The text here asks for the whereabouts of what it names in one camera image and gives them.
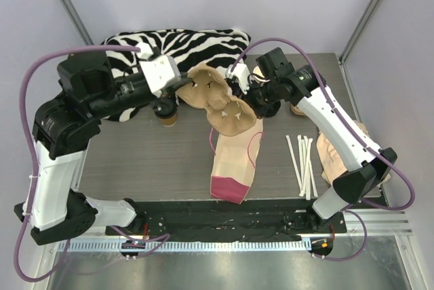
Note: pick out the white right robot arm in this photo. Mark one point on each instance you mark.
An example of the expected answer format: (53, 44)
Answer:
(366, 163)

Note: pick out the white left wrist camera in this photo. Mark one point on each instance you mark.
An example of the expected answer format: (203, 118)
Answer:
(159, 70)

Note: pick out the perforated metal rail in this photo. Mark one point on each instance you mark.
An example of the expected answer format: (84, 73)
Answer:
(118, 244)

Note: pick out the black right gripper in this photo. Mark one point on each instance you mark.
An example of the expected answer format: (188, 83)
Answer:
(247, 97)

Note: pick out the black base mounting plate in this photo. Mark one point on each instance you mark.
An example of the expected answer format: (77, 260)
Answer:
(212, 221)

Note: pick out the zebra print pillow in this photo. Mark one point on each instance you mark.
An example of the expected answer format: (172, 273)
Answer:
(218, 48)

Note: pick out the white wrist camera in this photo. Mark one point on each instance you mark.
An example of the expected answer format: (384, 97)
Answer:
(239, 73)
(159, 70)

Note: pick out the brown cardboard cup carrier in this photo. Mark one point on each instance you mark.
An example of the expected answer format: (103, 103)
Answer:
(226, 113)

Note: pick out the beige folded cloth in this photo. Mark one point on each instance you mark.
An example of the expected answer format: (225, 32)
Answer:
(333, 166)

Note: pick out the brown paper coffee cup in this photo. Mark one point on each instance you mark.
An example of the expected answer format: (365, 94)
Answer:
(169, 121)

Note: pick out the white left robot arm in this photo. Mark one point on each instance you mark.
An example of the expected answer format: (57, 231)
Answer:
(58, 141)

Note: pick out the black cup lid stack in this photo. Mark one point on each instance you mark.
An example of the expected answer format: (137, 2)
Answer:
(272, 110)

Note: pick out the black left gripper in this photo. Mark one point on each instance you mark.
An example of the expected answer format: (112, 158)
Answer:
(167, 99)

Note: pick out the stack of paper cups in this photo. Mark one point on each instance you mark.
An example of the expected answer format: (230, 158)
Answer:
(258, 76)

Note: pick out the black plastic cup lid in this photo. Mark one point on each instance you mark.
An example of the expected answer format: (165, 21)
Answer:
(165, 109)

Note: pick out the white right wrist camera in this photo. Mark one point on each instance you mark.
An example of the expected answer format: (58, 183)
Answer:
(239, 73)

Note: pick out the pink paper gift bag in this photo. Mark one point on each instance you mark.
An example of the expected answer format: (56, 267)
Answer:
(234, 164)

